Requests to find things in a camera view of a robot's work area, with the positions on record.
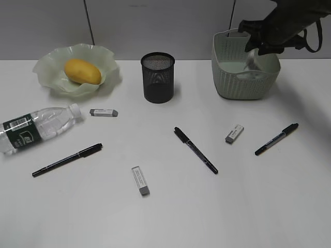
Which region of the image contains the yellow mango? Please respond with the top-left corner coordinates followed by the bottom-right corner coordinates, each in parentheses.
top-left (64, 59), bottom-right (101, 85)

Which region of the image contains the green wavy glass plate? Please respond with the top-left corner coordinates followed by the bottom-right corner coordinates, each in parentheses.
top-left (33, 43), bottom-right (122, 98)

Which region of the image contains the waste paper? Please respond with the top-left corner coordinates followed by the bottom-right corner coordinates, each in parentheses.
top-left (243, 50), bottom-right (260, 79)

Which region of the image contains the black mesh pen holder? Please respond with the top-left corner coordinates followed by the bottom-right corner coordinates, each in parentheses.
top-left (141, 52), bottom-right (175, 104)

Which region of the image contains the green woven plastic basket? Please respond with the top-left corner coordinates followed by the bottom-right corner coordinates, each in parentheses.
top-left (212, 28), bottom-right (281, 100)

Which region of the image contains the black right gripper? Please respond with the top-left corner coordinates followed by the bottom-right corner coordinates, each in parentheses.
top-left (238, 17), bottom-right (305, 55)

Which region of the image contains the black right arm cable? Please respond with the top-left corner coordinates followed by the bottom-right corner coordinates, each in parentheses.
top-left (302, 19), bottom-right (324, 53)

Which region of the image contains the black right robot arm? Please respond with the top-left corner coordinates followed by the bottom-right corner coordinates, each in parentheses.
top-left (238, 1), bottom-right (330, 55)

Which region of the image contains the grey eraser front centre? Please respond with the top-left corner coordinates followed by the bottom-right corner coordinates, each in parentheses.
top-left (131, 166), bottom-right (150, 196)

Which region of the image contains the clear plastic water bottle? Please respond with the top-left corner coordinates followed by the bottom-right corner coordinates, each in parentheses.
top-left (1, 104), bottom-right (82, 154)

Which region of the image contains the grey eraser right side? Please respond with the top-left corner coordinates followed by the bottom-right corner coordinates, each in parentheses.
top-left (225, 125), bottom-right (244, 144)

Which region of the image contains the black pen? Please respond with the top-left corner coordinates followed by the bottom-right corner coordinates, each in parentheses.
top-left (174, 127), bottom-right (218, 175)
top-left (32, 143), bottom-right (103, 178)
top-left (254, 123), bottom-right (298, 156)

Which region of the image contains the grey eraser near plate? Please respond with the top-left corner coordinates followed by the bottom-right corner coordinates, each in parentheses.
top-left (89, 108), bottom-right (118, 117)

